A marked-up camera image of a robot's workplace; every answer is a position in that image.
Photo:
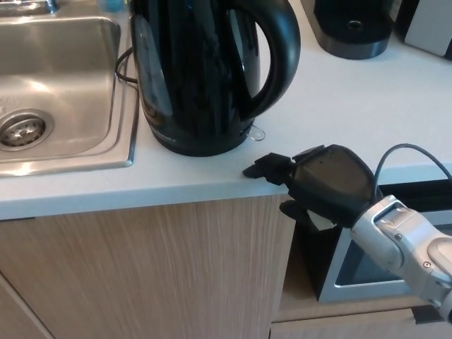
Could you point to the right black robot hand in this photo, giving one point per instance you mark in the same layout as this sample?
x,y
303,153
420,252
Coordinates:
x,y
332,183

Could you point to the black electric kettle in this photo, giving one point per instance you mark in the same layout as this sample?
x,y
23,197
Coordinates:
x,y
197,70

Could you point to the wooden drawer below microwave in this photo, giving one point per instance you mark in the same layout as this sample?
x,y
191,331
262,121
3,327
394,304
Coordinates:
x,y
335,328

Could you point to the black and steel appliance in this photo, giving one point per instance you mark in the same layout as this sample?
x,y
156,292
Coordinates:
x,y
353,39

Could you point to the recessed dark drawer pull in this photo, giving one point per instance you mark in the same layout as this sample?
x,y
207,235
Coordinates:
x,y
425,315

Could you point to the black appliance with red label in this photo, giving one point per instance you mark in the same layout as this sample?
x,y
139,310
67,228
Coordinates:
x,y
427,31

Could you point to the wooden cabinet door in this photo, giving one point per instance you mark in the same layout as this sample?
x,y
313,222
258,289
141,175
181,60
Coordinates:
x,y
148,265
17,318

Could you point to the blue dish soap bottle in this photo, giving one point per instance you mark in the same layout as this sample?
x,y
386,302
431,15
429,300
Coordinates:
x,y
111,4

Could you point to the stainless steel sink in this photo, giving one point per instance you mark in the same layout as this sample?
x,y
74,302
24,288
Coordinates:
x,y
70,70

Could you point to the metal sink drain strainer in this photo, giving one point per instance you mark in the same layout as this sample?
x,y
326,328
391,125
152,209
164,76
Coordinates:
x,y
23,130

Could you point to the chrome faucet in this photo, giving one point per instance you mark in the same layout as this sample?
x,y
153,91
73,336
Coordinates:
x,y
52,5

